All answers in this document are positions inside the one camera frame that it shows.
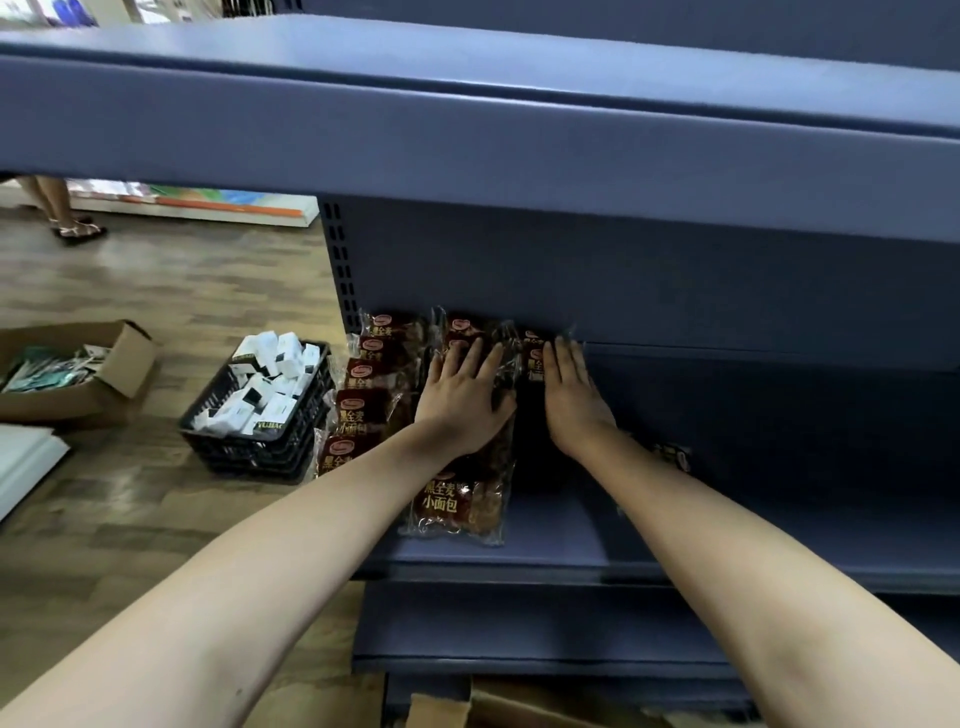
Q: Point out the pile of teal packets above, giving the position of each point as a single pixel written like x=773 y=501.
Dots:
x=45 y=371

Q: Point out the open cardboard box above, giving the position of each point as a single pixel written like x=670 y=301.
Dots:
x=127 y=367

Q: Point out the person's left forearm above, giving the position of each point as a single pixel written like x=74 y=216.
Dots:
x=247 y=585

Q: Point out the person's right forearm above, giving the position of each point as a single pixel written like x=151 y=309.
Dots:
x=750 y=592

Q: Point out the black plastic basket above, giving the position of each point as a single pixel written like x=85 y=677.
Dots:
x=262 y=450

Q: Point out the colourful printed board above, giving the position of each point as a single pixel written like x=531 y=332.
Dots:
x=202 y=201

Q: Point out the person's right fingers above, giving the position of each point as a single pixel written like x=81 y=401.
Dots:
x=566 y=364

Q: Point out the person's left middle finger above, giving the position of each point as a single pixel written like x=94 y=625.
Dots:
x=472 y=358

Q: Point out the person's left little finger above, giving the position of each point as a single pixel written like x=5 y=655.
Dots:
x=434 y=369

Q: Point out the person's right hand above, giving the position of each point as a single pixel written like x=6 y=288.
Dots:
x=574 y=409

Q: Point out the brown bread snack packet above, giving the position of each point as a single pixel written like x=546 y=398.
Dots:
x=673 y=455
x=505 y=450
x=534 y=361

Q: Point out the white flat board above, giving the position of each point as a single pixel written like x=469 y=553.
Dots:
x=22 y=461

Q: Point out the pile of white boxes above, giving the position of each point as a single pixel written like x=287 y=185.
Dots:
x=259 y=390

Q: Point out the blue perforated shelf upright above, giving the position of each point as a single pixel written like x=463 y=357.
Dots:
x=337 y=262

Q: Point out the blue shelf back panel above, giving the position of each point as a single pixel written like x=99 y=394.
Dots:
x=675 y=285

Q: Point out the blue metal shelf board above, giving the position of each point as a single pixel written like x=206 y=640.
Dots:
x=750 y=465
x=480 y=135
x=540 y=630

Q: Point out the person's left hand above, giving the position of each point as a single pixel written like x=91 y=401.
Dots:
x=461 y=409

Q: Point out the brown cardboard box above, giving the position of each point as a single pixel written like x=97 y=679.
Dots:
x=517 y=709

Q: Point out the person's left thumb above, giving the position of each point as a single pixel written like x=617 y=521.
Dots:
x=505 y=407

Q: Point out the rows of brown bread packets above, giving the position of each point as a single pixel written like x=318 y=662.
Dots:
x=364 y=405

